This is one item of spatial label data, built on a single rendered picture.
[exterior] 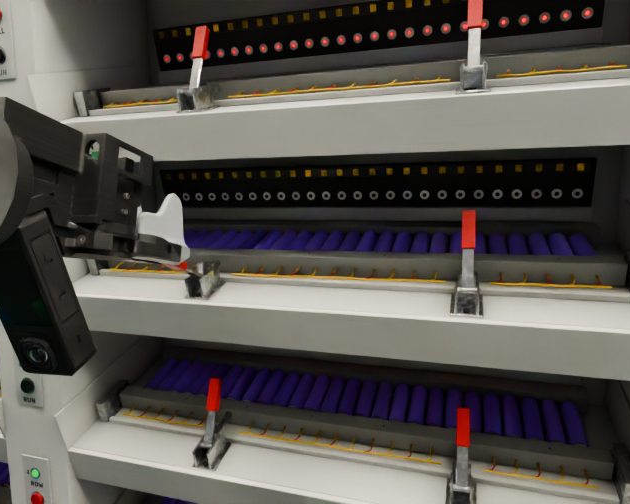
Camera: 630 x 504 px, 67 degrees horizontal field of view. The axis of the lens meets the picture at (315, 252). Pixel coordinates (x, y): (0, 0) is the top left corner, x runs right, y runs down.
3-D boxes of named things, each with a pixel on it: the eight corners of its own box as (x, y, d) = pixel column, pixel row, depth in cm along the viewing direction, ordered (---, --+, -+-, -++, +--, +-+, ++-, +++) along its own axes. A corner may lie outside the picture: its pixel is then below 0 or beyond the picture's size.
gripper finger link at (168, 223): (216, 205, 46) (153, 180, 37) (211, 267, 45) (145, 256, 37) (189, 206, 47) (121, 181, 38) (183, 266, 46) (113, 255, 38)
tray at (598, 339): (676, 386, 38) (702, 277, 34) (65, 328, 56) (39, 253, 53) (611, 275, 55) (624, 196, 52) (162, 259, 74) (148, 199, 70)
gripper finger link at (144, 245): (196, 244, 40) (121, 226, 32) (194, 263, 40) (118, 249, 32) (150, 243, 42) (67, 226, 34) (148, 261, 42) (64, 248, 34)
